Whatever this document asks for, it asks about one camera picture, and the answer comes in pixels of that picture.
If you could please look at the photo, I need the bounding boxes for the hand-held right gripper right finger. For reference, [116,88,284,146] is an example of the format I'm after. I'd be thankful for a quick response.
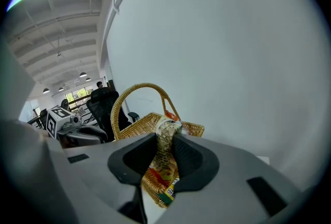
[155,133,301,224]

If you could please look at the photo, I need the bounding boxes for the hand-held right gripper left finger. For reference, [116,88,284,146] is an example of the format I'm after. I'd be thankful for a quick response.
[62,132,159,224]

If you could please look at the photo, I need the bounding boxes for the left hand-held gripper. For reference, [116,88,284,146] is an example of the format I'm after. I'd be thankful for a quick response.
[46,107,109,145]

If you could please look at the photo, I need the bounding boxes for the wicker basket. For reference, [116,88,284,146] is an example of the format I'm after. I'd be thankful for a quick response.
[110,83,205,208]

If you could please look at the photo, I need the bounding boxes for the orange-ended peanut snack packet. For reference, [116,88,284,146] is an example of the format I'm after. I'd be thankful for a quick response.
[148,110,187,182]

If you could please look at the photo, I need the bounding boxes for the black office chair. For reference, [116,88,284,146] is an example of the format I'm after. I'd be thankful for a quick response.
[86,90,140,142]

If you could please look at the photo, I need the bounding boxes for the window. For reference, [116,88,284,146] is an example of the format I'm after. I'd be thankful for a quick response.
[64,85,94,111]

